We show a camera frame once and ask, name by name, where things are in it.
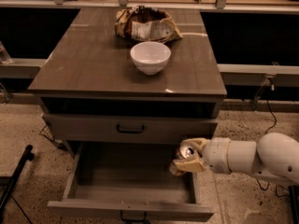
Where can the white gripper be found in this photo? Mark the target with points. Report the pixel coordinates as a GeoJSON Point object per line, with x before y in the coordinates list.
{"type": "Point", "coordinates": [219, 155]}

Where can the orange soda can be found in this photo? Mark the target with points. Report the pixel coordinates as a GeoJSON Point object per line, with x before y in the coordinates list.
{"type": "Point", "coordinates": [182, 153]}

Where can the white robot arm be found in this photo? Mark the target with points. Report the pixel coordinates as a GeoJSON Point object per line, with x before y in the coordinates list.
{"type": "Point", "coordinates": [274, 158]}

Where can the open grey middle drawer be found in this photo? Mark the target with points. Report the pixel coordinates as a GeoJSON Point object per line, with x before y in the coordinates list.
{"type": "Point", "coordinates": [108, 178]}

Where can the grey drawer cabinet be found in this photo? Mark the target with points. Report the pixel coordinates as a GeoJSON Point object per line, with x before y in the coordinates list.
{"type": "Point", "coordinates": [90, 72]}

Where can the closed grey upper drawer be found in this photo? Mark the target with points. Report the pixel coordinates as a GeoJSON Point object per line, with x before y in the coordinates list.
{"type": "Point", "coordinates": [103, 128]}

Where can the black stand leg right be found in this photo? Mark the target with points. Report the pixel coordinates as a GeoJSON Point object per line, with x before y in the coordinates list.
{"type": "Point", "coordinates": [294, 199]}

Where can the black stand leg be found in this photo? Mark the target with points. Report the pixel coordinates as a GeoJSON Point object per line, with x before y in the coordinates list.
{"type": "Point", "coordinates": [11, 182]}
{"type": "Point", "coordinates": [294, 199]}

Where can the white ceramic bowl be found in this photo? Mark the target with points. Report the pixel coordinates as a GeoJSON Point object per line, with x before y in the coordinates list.
{"type": "Point", "coordinates": [150, 57]}

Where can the crumpled chip bag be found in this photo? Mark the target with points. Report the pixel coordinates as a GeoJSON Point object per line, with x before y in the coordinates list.
{"type": "Point", "coordinates": [142, 24]}

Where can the black stand leg left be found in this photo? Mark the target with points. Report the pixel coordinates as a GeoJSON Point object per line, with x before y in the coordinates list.
{"type": "Point", "coordinates": [11, 182]}

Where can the black upper drawer handle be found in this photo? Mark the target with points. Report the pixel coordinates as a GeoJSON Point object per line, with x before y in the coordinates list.
{"type": "Point", "coordinates": [121, 129]}

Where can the black drawer handle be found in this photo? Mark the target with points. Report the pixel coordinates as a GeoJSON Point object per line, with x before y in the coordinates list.
{"type": "Point", "coordinates": [121, 129]}
{"type": "Point", "coordinates": [142, 220]}

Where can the black middle drawer handle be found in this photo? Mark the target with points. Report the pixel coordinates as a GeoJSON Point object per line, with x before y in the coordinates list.
{"type": "Point", "coordinates": [142, 220]}

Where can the black wire basket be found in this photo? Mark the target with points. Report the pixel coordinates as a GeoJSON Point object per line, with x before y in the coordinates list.
{"type": "Point", "coordinates": [45, 132]}

